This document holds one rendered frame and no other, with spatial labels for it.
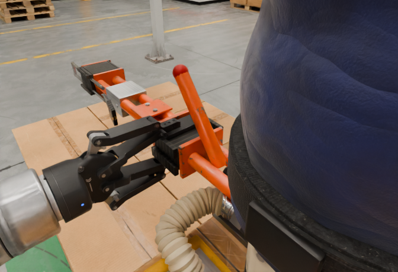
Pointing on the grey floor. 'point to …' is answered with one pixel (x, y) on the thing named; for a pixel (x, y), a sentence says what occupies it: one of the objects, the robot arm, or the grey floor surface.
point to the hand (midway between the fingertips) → (180, 137)
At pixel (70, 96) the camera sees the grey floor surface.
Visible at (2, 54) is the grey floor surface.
